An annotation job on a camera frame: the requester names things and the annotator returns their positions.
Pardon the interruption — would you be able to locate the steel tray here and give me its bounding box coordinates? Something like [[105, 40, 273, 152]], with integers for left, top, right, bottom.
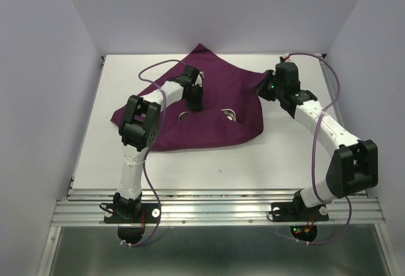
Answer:
[[178, 109, 237, 122]]

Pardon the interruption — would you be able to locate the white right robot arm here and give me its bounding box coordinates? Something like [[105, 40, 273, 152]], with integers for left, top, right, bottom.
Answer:
[[254, 62, 378, 219]]

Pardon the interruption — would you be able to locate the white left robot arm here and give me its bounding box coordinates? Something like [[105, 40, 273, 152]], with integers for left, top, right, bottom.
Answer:
[[113, 65, 204, 222]]

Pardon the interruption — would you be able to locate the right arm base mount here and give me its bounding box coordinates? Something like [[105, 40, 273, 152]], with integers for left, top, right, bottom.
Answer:
[[266, 191, 329, 244]]

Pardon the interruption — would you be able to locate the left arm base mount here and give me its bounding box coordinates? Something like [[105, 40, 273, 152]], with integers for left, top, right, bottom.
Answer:
[[99, 192, 161, 248]]

